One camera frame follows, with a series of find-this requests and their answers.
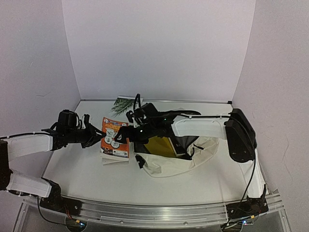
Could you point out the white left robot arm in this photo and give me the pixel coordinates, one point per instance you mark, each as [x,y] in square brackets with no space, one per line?
[22,147]

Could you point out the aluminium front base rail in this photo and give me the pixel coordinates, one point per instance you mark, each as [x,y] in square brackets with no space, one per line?
[181,216]

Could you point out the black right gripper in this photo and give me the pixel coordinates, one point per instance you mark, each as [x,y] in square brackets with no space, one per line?
[128,133]

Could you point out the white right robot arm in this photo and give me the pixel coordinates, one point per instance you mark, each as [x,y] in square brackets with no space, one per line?
[197,135]

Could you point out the white Singularity book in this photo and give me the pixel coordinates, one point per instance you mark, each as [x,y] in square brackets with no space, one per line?
[123,104]

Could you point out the beige canvas student bag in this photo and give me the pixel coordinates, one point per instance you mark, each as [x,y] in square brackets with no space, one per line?
[200,149]

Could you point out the yellow hardcover book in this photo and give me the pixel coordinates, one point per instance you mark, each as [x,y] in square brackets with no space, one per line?
[160,147]

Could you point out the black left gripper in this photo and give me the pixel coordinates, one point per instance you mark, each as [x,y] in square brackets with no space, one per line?
[92,137]

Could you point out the dark Three Days book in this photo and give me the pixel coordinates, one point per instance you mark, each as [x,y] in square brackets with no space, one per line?
[179,147]

